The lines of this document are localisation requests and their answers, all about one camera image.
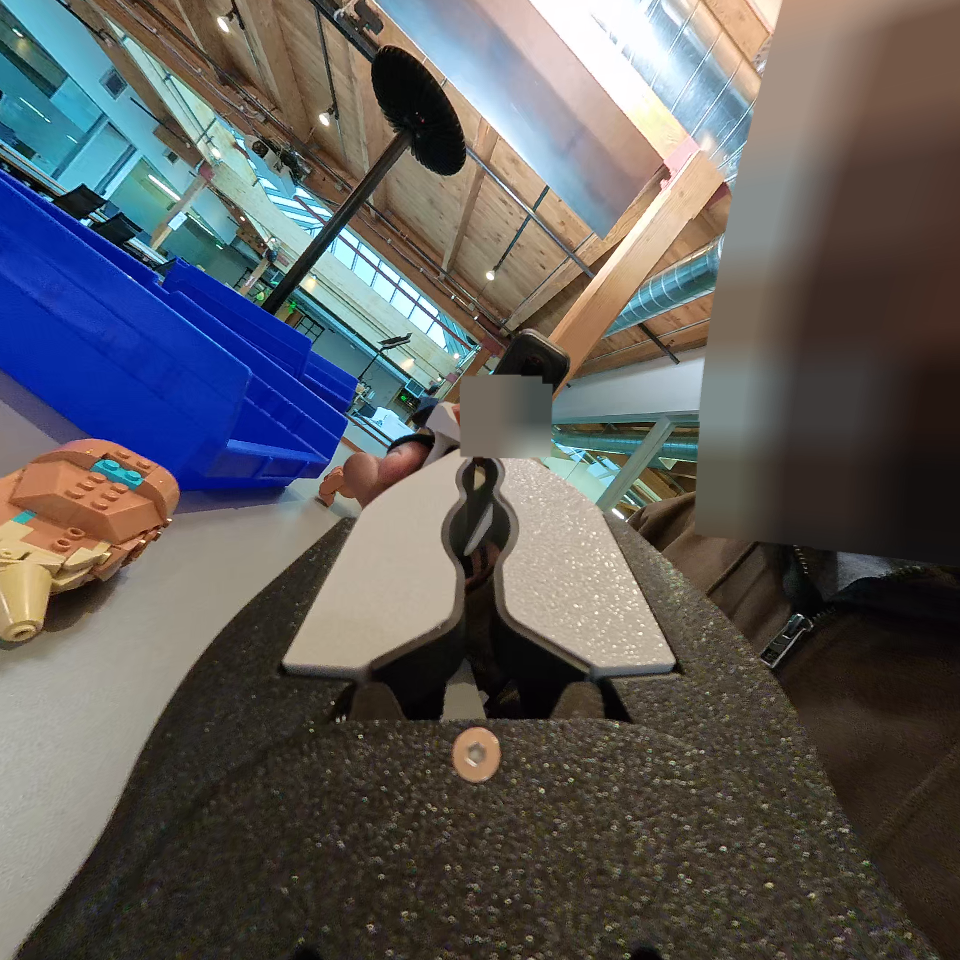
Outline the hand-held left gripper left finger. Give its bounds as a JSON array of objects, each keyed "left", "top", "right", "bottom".
[{"left": 281, "top": 452, "right": 477, "bottom": 680}]

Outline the grey desk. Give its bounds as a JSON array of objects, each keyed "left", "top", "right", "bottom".
[{"left": 0, "top": 371, "right": 365, "bottom": 960}]

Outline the silver ventilation duct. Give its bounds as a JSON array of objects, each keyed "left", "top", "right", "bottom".
[
  {"left": 600, "top": 243, "right": 725, "bottom": 340},
  {"left": 585, "top": 0, "right": 777, "bottom": 177}
]

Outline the black light stand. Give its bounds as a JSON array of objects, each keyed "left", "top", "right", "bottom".
[{"left": 363, "top": 332, "right": 415, "bottom": 391}]

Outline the orange brick model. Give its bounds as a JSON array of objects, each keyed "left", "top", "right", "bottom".
[{"left": 0, "top": 438, "right": 181, "bottom": 646}]

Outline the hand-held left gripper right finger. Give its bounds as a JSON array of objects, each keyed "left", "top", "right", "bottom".
[{"left": 486, "top": 456, "right": 680, "bottom": 681}]

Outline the person's right hand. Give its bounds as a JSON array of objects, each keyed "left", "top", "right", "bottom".
[{"left": 351, "top": 438, "right": 440, "bottom": 510}]

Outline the black floor lamp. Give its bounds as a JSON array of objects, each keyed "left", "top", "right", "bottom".
[{"left": 258, "top": 45, "right": 468, "bottom": 316}]

